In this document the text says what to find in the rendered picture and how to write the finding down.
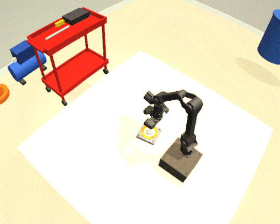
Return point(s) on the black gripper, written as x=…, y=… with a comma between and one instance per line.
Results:
x=155, y=119

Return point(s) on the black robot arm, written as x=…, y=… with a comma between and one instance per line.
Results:
x=192, y=107

